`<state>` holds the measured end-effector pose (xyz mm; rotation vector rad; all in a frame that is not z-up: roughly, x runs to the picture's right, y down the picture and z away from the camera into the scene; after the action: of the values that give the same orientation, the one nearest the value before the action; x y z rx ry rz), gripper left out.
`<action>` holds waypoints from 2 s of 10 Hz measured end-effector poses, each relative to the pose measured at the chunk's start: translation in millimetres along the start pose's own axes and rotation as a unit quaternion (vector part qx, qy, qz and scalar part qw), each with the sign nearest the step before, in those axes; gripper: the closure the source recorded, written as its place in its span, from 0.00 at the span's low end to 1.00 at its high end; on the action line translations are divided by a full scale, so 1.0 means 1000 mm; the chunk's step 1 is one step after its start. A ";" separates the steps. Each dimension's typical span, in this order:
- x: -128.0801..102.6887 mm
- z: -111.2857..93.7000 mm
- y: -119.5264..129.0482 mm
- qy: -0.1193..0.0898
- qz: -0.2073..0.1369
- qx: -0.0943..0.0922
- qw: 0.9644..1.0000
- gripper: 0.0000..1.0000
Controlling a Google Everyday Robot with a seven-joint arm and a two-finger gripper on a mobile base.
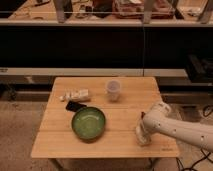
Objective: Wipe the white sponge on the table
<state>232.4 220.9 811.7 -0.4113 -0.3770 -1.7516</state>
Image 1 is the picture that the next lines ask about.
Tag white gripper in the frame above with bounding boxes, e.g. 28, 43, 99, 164
135, 124, 151, 146

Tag long background shelf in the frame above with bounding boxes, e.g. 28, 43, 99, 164
0, 0, 213, 27

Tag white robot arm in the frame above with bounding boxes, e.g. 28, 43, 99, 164
135, 101, 213, 153

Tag black box at right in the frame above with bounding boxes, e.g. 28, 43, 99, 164
185, 55, 213, 83

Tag clear plastic cup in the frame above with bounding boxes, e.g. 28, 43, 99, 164
105, 80, 121, 102

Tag green bowl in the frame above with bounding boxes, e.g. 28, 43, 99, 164
71, 107, 106, 141

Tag black flat card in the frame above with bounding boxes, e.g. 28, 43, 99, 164
66, 101, 84, 112

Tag wooden folding table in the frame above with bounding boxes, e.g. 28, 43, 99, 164
31, 77, 179, 159

